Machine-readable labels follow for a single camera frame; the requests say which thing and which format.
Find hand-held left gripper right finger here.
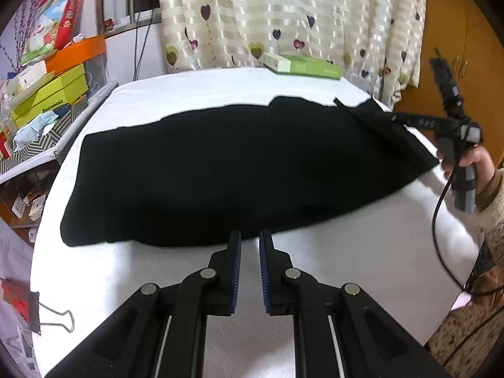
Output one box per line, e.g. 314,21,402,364
259,230,453,378

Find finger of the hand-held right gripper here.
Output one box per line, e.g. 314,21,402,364
388,112,453,131

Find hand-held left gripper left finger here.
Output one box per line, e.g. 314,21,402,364
45,230,242,378

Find black pants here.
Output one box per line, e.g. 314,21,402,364
60,95,441,248

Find person's right forearm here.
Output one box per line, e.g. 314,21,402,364
474,167,504,245

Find person's right hand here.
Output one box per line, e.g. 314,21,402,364
436,144,496,198

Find wooden cabinet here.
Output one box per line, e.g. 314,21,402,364
394,0,504,174

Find white blanket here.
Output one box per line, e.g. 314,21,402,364
31,67,483,378

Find flat green box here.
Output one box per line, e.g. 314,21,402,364
262,52,344,80

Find person's patterned clothing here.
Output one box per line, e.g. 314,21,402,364
427,220,504,378

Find cream heart print curtain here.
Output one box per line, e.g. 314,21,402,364
155,0,428,107

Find black binder clip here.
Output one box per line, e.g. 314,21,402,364
27,291,75,336

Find red cardboard box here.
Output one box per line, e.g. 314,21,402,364
0,278,32,316

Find white framed shelf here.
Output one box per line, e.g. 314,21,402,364
0,81,119,185

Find striped storage bin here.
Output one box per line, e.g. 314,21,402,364
0,98,91,174

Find light blue package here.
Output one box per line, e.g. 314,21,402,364
13,111,60,152

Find lime green box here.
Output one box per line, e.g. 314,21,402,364
11,64,88,130

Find orange box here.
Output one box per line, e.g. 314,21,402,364
45,35,106,75

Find white cardboard box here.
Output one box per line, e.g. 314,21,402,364
6,61,56,105

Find red picture box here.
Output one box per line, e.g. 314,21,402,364
20,0,87,64

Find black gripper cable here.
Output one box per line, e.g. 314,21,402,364
432,161,504,296

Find black wall cable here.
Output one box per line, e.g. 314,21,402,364
136,8,155,81
133,10,141,81

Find window frame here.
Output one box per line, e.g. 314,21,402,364
96,0,162,38

